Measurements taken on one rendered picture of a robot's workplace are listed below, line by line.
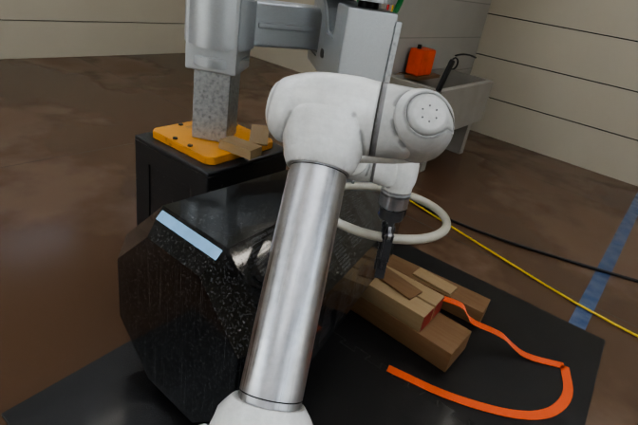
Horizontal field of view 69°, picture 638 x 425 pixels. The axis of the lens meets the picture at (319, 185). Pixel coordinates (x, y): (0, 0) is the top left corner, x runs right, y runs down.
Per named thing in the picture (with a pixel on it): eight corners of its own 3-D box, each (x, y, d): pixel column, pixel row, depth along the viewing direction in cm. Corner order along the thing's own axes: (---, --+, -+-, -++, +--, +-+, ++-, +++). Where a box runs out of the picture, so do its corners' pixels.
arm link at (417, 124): (452, 108, 88) (382, 98, 90) (473, 77, 70) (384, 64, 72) (440, 175, 87) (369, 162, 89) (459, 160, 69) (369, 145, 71)
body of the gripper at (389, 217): (405, 214, 135) (400, 242, 139) (403, 203, 143) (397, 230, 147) (381, 210, 136) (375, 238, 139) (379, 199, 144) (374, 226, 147)
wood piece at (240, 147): (218, 148, 238) (218, 139, 235) (230, 143, 246) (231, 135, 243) (249, 160, 230) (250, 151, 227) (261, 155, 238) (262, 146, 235)
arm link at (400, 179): (413, 186, 142) (371, 178, 143) (424, 138, 136) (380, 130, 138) (414, 198, 132) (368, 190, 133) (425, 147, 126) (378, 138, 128)
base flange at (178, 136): (148, 136, 249) (148, 127, 247) (217, 121, 286) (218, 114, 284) (209, 167, 225) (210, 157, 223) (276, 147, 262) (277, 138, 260)
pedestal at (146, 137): (129, 249, 278) (125, 133, 247) (213, 214, 328) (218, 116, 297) (200, 302, 246) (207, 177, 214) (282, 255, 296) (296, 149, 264)
